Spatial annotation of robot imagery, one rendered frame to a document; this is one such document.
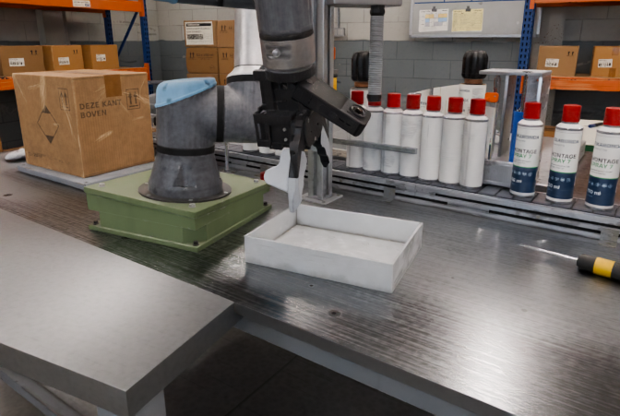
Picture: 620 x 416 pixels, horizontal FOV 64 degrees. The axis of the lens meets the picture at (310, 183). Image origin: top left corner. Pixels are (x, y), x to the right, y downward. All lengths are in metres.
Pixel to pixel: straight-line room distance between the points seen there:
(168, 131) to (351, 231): 0.41
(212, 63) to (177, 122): 4.05
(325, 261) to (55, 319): 0.41
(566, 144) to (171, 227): 0.80
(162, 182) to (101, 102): 0.52
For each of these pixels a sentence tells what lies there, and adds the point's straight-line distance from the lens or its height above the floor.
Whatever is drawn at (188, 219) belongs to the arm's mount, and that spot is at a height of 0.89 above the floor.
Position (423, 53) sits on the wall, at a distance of 5.73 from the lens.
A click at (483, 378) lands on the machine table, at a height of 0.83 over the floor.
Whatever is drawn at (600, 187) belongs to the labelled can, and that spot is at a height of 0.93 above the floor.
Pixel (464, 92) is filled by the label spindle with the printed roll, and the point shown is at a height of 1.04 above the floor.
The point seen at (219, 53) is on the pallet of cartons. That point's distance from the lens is 4.99.
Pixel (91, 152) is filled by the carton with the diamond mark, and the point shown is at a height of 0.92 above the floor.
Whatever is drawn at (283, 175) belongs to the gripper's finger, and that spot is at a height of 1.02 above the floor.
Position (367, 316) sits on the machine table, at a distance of 0.74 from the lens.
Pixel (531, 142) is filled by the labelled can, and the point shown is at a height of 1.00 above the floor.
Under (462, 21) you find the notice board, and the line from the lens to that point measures 5.53.
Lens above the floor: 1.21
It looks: 16 degrees down
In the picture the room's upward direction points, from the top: straight up
